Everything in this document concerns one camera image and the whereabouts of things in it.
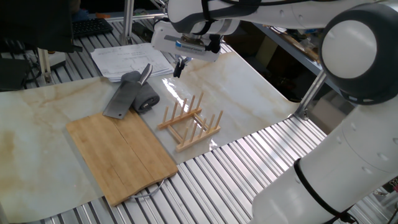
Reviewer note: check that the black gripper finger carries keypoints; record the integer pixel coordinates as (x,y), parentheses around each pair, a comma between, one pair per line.
(185,61)
(178,71)

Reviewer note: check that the white Franka Hand gripper body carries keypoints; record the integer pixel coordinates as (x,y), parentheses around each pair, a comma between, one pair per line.
(164,37)

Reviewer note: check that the steel cleaver knife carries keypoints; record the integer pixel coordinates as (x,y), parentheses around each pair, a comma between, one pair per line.
(122,99)

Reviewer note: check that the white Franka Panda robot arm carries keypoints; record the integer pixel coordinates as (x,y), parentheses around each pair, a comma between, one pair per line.
(357,168)

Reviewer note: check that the wooden peg rack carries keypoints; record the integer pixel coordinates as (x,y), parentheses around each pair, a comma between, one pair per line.
(199,137)

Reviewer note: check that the grey metal shelf rack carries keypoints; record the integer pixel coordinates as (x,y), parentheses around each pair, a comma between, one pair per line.
(292,53)

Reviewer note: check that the grey rolled towel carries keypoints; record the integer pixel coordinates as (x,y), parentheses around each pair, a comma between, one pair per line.
(147,96)

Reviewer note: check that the stack of printed papers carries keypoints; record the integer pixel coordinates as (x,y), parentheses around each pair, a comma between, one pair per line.
(124,59)

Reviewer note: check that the small orange object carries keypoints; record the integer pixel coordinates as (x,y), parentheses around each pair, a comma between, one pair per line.
(103,15)

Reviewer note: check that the black computer keyboard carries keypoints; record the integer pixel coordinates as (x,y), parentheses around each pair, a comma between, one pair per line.
(91,27)

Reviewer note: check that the bamboo cutting board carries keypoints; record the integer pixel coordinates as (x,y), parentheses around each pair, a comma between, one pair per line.
(121,155)

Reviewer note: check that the black computer monitor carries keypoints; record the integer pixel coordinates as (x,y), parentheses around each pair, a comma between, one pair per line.
(34,25)

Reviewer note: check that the black flat device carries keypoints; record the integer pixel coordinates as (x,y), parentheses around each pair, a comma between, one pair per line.
(12,74)

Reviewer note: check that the marble pattern table mat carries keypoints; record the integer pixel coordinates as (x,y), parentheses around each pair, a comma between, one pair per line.
(37,155)

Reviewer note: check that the aluminium profile post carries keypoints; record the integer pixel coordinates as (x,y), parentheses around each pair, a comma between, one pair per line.
(127,21)
(311,93)
(44,65)

